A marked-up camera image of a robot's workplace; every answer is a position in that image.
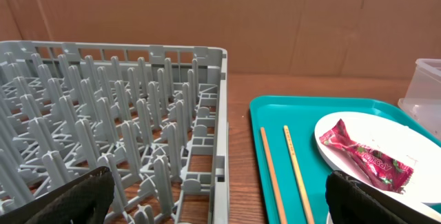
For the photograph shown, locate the clear plastic bin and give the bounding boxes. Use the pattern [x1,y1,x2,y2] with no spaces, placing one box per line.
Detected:
[398,59,441,139]

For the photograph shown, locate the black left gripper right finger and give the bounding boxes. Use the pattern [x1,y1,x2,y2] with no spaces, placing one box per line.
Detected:
[325,170,439,224]

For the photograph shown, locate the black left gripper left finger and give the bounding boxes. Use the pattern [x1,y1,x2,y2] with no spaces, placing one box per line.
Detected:
[1,166,114,224]

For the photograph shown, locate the grey plastic dish rack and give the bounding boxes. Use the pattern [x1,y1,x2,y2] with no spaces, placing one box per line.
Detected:
[1,41,229,223]

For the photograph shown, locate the teal plastic tray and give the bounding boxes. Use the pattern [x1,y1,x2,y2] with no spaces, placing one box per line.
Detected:
[249,96,440,223]

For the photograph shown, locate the red candy wrapper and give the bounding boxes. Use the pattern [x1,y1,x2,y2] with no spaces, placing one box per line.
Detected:
[319,119,413,193]

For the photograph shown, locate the white round plate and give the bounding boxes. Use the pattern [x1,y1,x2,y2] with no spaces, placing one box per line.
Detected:
[314,112,440,205]

